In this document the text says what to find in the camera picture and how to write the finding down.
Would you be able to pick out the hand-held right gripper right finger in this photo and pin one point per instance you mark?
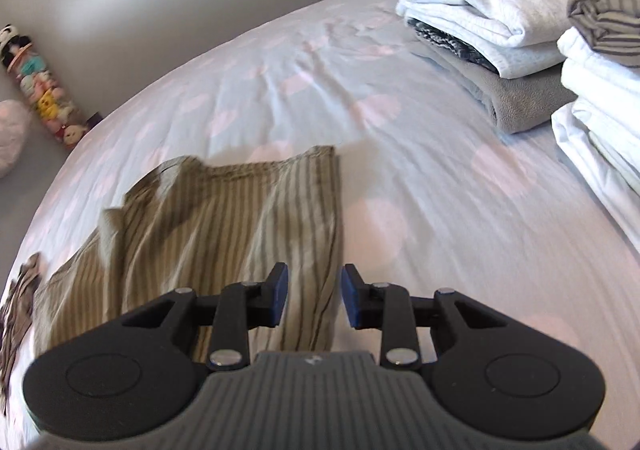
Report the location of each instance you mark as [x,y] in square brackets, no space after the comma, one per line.
[351,297]

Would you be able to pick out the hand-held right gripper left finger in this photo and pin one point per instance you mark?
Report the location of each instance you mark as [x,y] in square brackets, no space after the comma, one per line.
[279,295]

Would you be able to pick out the beige striped pants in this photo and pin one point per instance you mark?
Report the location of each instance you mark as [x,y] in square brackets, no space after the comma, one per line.
[210,230]

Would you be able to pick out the brown shirt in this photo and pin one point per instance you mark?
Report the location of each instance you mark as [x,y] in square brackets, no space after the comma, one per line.
[17,300]

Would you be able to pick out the stack of white folded clothes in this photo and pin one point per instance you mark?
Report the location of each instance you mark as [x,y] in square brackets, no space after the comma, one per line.
[607,120]

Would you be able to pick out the polka dot bed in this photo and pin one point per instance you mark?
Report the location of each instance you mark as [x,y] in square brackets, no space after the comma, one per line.
[350,170]

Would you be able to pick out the dark patterned folded garment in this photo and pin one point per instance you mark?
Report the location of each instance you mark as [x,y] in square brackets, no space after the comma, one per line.
[450,42]

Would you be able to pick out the clear tube of plush toys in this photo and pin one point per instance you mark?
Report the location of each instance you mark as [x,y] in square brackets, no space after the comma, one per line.
[47,100]

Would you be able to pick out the white folded fleece garment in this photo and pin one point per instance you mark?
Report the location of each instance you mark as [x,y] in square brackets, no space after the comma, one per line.
[495,10]

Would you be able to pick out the panda plush toy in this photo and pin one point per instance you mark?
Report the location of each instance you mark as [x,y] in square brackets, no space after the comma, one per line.
[9,39]

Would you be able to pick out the grey striped folded garment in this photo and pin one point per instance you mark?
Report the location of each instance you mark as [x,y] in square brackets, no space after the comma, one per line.
[607,12]

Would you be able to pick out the dark wall socket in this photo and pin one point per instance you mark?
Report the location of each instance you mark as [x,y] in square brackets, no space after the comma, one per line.
[95,119]

